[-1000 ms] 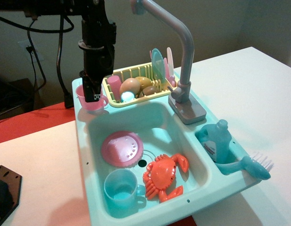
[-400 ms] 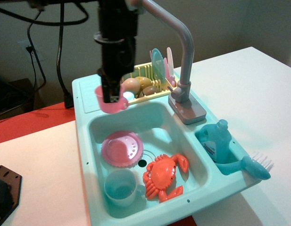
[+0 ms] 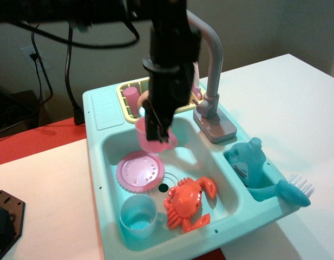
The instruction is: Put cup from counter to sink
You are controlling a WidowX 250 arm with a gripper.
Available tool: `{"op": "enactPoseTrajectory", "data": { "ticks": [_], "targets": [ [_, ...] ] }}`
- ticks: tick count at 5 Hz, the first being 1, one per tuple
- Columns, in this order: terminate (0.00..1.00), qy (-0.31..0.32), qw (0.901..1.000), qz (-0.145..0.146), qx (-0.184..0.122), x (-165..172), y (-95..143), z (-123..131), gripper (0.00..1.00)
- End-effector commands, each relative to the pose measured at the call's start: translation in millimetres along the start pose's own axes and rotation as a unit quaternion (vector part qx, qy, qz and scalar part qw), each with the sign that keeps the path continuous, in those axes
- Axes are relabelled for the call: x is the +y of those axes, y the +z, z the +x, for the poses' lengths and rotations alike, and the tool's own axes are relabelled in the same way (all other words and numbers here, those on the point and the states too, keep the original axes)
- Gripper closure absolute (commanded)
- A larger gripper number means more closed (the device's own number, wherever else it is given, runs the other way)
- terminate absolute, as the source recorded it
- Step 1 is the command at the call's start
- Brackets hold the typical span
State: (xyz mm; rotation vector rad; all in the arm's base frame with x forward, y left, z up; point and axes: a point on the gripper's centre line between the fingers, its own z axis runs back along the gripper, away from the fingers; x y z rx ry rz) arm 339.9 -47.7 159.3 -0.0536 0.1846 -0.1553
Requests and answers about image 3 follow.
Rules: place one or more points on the grey toy faucet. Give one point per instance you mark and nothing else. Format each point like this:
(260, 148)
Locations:
(209, 117)

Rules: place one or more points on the pink plate in rack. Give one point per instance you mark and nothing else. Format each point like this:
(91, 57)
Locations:
(196, 80)

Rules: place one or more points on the dark box in background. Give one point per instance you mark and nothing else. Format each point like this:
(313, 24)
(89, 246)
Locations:
(20, 112)

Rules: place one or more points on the blue toy cup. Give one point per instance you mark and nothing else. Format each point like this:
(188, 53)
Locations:
(139, 216)

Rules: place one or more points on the beige toy egg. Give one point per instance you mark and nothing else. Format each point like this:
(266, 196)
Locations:
(143, 96)

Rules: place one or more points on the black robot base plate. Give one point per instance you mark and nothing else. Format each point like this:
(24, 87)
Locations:
(11, 221)

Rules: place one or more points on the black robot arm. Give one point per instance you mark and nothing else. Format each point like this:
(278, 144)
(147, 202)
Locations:
(174, 45)

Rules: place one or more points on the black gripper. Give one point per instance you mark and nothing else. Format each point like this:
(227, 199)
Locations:
(169, 89)

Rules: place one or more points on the pink toy cup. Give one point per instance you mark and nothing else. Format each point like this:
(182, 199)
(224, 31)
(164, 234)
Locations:
(154, 146)

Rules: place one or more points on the pink toy plate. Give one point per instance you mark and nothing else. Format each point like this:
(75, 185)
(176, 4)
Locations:
(140, 171)

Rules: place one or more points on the blue toy dish brush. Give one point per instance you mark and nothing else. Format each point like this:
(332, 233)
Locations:
(295, 190)

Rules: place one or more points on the blue toy soap bottle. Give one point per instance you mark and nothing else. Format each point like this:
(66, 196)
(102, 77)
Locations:
(247, 160)

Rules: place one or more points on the orange toy crab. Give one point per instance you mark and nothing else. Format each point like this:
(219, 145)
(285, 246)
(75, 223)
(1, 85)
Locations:
(184, 200)

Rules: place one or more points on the teal toy sink unit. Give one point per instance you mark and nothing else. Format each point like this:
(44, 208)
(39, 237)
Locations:
(234, 212)

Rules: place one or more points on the pink utensil in rack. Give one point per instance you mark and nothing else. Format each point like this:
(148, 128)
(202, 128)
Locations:
(197, 92)

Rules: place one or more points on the yellow dish rack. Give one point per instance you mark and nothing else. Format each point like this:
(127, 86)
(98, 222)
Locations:
(142, 85)

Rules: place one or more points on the pink tumbler in rack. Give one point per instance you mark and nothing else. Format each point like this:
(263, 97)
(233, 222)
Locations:
(132, 95)

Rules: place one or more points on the white wall outlet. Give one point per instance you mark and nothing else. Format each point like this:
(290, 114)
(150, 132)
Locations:
(31, 56)

